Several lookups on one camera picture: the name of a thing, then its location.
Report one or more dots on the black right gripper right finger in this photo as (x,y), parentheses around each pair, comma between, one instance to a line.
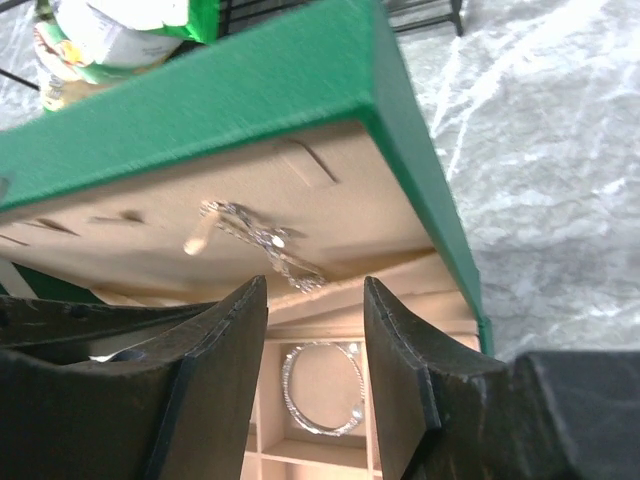
(445,411)

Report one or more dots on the silver chain jewelry pile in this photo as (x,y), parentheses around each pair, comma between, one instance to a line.
(237,221)

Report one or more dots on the black wire shelf rack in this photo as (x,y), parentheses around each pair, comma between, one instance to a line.
(406,16)

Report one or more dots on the green jewelry box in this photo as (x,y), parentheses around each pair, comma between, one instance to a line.
(309,121)

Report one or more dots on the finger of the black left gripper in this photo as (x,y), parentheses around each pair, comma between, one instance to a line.
(34,322)

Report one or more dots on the green white snack bag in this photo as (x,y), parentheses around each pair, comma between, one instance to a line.
(83,47)

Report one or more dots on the silver pearl bangle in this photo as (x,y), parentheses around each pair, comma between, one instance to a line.
(323,388)

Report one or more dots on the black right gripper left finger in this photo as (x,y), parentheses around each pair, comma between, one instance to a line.
(171,402)

